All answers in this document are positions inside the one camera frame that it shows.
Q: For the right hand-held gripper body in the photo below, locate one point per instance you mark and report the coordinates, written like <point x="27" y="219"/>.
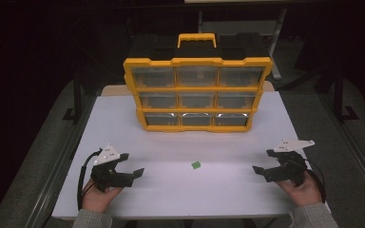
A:
<point x="293" y="166"/>

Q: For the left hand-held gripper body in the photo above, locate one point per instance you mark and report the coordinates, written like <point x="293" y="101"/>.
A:
<point x="107" y="153"/>

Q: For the small green block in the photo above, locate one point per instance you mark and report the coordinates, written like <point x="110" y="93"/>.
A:
<point x="196" y="165"/>

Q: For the yellow black drawer organizer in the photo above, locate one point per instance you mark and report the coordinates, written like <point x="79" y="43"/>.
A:
<point x="196" y="52"/>

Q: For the person's right hand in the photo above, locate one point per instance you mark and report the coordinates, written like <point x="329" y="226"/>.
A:
<point x="305" y="193"/>

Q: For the person's left hand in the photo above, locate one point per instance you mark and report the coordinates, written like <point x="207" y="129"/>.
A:
<point x="96" y="199"/>

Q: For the dark metal stand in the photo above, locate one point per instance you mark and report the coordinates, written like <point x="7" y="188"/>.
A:
<point x="339" y="95"/>
<point x="77" y="98"/>

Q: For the set of clear organizer drawers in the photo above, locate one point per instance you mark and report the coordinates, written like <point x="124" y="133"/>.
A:
<point x="158" y="100"/>

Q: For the grey metal rail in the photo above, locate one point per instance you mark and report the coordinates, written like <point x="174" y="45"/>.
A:
<point x="60" y="164"/>
<point x="361" y="158"/>

